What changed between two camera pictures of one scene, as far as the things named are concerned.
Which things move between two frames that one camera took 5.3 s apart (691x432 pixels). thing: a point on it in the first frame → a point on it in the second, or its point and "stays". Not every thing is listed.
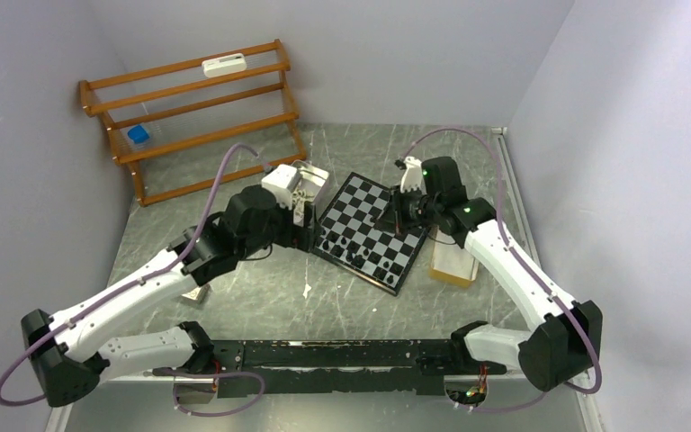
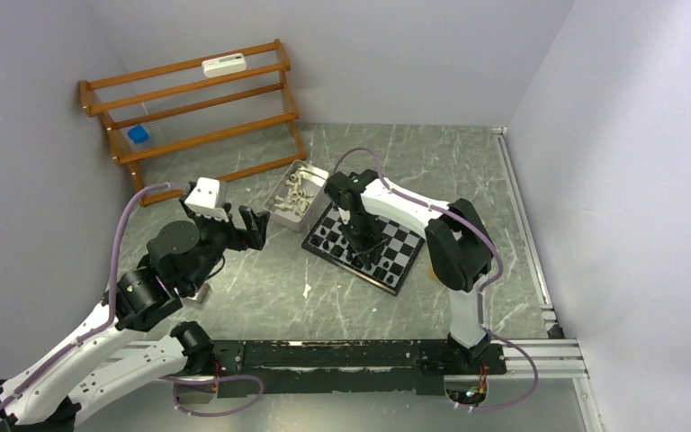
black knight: x=380 y=273 stays
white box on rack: x=224 y=66 stays
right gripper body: x=410 y=207 → x=363 y=235
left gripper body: x=301 y=235 → x=232 y=237
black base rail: x=334 y=368 stays
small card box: x=196 y=295 stays
